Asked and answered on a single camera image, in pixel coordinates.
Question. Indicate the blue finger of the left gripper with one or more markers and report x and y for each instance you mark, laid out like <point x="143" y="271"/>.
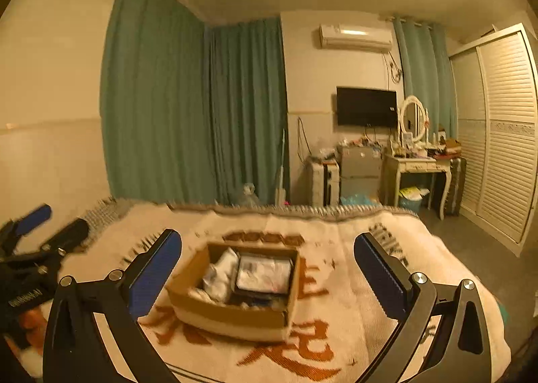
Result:
<point x="24" y="225"/>

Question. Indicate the green curtain left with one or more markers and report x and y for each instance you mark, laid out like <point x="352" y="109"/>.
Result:
<point x="191" y="113"/>

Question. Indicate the white air conditioner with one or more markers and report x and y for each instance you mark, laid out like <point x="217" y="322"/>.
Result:
<point x="345" y="37"/>

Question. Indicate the open cardboard box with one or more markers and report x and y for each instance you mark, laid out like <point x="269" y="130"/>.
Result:
<point x="266" y="319"/>

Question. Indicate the white drawer cabinet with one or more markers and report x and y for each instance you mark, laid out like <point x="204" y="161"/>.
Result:
<point x="324" y="179"/>

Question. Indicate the checkered bed sheet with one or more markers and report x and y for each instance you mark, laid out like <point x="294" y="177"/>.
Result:
<point x="106" y="212"/>

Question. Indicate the person's hand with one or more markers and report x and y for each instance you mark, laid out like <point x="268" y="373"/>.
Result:
<point x="27" y="330"/>

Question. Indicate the oval vanity mirror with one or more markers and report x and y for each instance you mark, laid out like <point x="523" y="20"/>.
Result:
<point x="412" y="120"/>

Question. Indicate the black wall television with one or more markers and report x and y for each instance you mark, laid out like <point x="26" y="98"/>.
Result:
<point x="366" y="107"/>

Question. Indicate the beige blanket with lettering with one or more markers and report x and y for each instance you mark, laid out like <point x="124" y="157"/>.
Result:
<point x="338" y="325"/>

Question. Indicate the green curtain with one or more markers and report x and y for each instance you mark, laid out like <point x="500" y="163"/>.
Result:
<point x="191" y="113"/>
<point x="427" y="72"/>

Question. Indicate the white socks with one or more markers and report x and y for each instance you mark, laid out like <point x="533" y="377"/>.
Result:
<point x="216" y="284"/>

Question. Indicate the black white tissue pack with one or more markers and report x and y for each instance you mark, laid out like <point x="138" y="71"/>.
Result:
<point x="259" y="275"/>

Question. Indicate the white louvred wardrobe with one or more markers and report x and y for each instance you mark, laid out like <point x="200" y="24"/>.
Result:
<point x="495" y="80"/>

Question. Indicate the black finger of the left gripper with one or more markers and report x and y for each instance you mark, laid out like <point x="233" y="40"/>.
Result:
<point x="68" y="238"/>

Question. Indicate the white dressing table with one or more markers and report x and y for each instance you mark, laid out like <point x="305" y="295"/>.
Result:
<point x="395" y="171"/>

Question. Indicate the green curtain right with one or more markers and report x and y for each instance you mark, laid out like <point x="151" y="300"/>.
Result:
<point x="427" y="72"/>

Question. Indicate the grey mini fridge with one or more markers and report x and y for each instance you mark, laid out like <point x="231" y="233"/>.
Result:
<point x="360" y="170"/>

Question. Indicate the dark suitcase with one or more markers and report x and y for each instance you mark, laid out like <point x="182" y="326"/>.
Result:
<point x="452" y="206"/>

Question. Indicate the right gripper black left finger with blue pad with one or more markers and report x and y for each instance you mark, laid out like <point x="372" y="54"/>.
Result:
<point x="74" y="350"/>

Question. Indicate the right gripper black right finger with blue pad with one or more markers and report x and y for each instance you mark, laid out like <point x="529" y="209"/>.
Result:
<point x="460" y="350"/>

